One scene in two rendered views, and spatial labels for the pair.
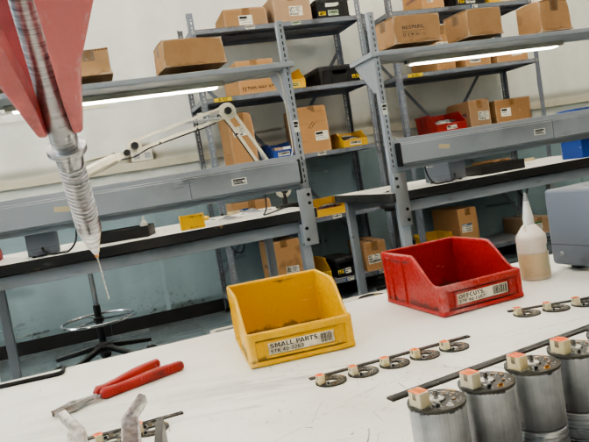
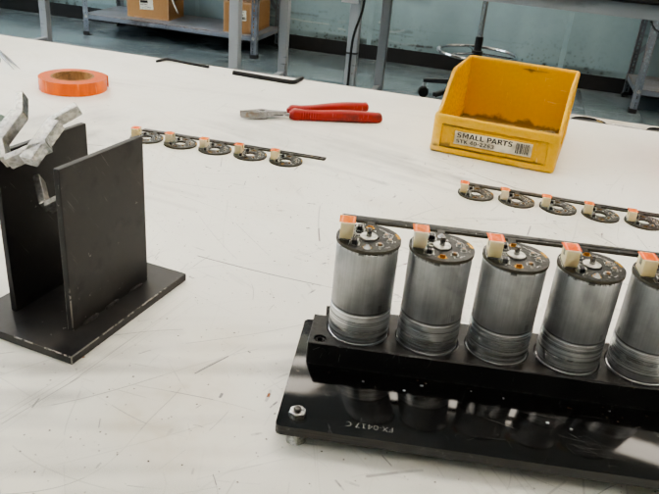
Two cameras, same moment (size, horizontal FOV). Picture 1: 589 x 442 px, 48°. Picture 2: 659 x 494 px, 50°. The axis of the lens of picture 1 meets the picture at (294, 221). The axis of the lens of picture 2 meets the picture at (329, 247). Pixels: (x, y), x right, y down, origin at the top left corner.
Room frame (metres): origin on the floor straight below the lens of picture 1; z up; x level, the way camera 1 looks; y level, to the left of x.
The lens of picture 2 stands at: (0.05, -0.16, 0.93)
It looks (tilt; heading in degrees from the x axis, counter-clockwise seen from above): 26 degrees down; 30
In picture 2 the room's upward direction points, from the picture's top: 5 degrees clockwise
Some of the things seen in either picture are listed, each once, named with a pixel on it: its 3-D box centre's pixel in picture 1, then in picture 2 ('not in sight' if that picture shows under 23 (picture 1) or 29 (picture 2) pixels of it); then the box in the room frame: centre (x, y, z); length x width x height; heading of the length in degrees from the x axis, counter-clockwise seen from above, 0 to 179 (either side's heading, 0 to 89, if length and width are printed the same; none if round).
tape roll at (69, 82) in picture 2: not in sight; (73, 81); (0.48, 0.38, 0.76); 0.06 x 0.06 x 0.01
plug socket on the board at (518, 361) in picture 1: (518, 360); (497, 245); (0.29, -0.09, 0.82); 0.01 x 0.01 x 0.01; 26
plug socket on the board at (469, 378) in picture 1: (471, 378); (423, 236); (0.28, -0.07, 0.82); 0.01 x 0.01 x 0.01; 26
